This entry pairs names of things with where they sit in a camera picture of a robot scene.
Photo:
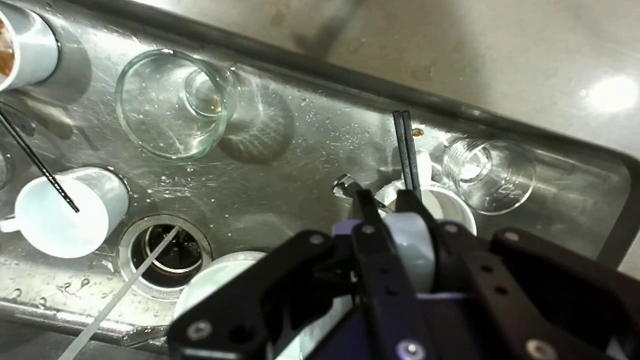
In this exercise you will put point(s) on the clear blender jar black lid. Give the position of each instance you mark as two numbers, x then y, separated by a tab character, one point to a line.
28	46

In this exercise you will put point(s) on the white mug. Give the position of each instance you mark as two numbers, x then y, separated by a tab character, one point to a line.
413	238

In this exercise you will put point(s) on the small white cup in sink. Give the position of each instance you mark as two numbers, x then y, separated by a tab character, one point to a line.
48	225

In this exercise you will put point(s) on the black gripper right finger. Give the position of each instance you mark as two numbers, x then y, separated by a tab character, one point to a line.
543	303

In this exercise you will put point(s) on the white bowl in sink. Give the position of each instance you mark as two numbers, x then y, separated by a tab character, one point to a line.
215	277

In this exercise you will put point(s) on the clear glass large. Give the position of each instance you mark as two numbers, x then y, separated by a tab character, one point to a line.
175	105

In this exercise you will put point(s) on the sink drain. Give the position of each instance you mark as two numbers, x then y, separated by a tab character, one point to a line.
177	253

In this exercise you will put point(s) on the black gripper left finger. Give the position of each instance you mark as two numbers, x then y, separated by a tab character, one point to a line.
295	285

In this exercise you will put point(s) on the clear glass small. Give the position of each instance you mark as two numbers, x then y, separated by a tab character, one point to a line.
491	176

